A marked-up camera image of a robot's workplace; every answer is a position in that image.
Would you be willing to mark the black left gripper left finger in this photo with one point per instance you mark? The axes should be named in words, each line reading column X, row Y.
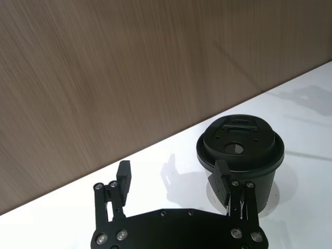
column 124, row 179

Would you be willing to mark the black cup with black lid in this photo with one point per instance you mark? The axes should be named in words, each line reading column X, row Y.
column 246, row 135

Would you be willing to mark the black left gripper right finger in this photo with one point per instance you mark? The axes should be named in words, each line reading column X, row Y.
column 221, row 186

